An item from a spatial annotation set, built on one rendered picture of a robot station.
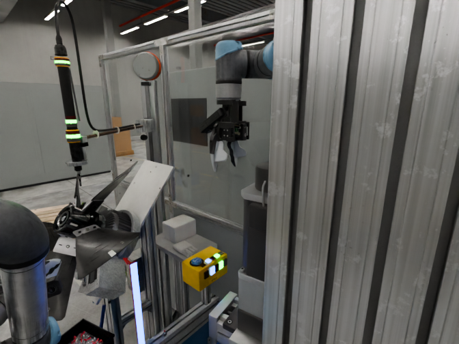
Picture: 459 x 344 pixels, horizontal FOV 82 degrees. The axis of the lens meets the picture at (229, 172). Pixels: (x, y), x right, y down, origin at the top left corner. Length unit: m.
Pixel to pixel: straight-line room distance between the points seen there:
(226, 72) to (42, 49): 13.03
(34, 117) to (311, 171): 6.47
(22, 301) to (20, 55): 12.91
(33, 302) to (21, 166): 5.98
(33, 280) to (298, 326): 0.54
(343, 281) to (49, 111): 6.55
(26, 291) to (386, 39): 0.74
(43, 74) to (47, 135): 7.05
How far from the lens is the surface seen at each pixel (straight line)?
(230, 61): 0.77
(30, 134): 6.64
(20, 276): 0.70
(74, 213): 1.22
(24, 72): 13.42
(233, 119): 0.76
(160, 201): 1.81
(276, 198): 0.32
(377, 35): 0.28
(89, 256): 1.04
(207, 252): 1.15
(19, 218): 0.61
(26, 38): 13.63
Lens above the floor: 1.67
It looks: 15 degrees down
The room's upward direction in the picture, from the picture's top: straight up
